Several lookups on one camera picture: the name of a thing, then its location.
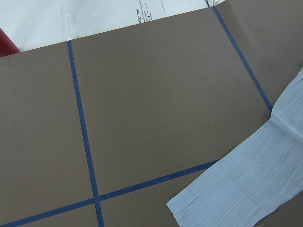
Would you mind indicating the light blue striped shirt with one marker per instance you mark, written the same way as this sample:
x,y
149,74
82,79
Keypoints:
x,y
255,178

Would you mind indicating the white plastic bag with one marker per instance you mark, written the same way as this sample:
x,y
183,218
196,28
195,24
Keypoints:
x,y
32,24

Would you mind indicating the red bottle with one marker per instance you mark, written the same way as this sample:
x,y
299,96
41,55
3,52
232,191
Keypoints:
x,y
7,47

